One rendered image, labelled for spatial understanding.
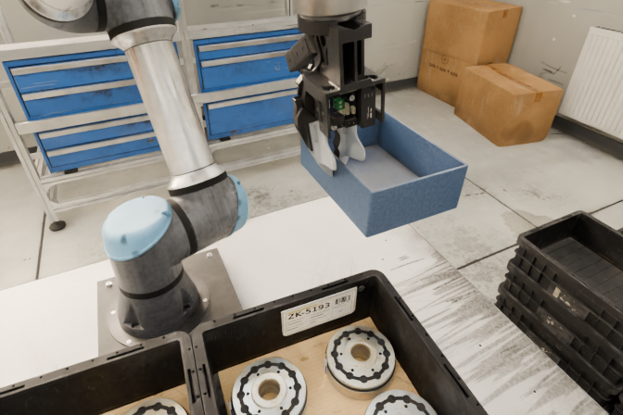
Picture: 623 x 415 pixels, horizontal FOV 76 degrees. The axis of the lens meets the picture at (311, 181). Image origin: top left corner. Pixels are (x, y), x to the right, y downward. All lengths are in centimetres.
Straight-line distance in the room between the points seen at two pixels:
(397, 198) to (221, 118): 189
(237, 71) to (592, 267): 178
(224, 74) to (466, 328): 175
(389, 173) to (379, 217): 15
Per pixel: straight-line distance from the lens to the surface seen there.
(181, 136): 76
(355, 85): 42
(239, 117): 234
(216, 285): 90
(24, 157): 233
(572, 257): 154
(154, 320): 81
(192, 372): 57
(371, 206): 48
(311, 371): 66
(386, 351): 66
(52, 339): 99
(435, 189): 53
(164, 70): 77
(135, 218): 74
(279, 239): 104
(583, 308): 133
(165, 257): 74
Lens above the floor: 140
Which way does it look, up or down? 34 degrees down
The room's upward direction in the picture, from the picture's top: straight up
